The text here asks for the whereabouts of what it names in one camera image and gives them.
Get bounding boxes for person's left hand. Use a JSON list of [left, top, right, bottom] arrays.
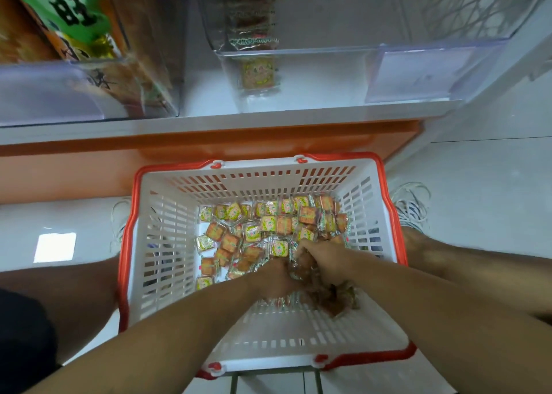
[[250, 255, 303, 303]]

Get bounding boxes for person's right hand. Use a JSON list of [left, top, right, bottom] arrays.
[[293, 238, 355, 291]]

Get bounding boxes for pile of small snack packets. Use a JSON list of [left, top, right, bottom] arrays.
[[194, 193, 359, 317]]

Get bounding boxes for white basket with red rim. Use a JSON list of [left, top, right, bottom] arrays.
[[118, 152, 417, 394]]

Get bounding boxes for white metal shelf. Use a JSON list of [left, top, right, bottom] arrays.
[[0, 0, 552, 145]]

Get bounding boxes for row of small snack packets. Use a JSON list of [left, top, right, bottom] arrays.
[[223, 0, 281, 93]]

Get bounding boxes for person's right forearm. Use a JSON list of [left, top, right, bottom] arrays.
[[332, 250, 552, 394]]

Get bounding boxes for person's left forearm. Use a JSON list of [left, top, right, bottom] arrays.
[[26, 277, 277, 394]]

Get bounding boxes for person's right shoe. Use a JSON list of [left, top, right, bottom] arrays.
[[390, 182, 432, 235]]

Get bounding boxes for person's shoe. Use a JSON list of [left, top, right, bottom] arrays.
[[390, 182, 432, 235], [108, 198, 135, 253]]

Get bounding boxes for person's left shoe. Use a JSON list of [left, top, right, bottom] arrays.
[[108, 198, 135, 253]]

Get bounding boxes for person's right leg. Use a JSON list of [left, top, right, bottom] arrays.
[[401, 230, 552, 322]]

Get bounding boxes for person's leg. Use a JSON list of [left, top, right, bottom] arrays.
[[401, 230, 552, 322], [0, 255, 122, 365]]

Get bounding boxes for person's left leg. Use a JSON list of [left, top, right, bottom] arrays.
[[0, 255, 122, 365]]

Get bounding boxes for orange shelf base panel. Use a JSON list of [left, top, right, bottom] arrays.
[[0, 120, 424, 205]]

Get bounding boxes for person's black shorts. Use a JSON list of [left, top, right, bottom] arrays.
[[0, 288, 62, 394]]

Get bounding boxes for clear plastic shelf front guard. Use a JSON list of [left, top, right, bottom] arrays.
[[0, 57, 182, 127]]

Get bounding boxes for white perforated side panel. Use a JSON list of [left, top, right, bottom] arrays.
[[397, 0, 552, 41]]

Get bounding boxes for group of orange snack bags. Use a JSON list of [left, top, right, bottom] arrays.
[[0, 0, 174, 119]]

